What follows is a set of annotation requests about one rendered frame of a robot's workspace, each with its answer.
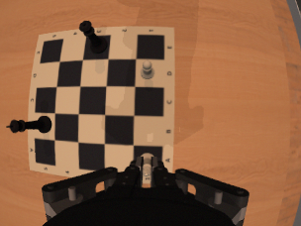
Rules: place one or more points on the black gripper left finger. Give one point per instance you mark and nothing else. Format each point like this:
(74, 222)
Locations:
(64, 193)

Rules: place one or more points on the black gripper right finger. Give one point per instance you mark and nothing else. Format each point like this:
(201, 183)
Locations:
(230, 199)

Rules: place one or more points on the black and tan chessboard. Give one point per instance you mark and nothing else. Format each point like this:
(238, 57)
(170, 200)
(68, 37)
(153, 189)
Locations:
(103, 113)

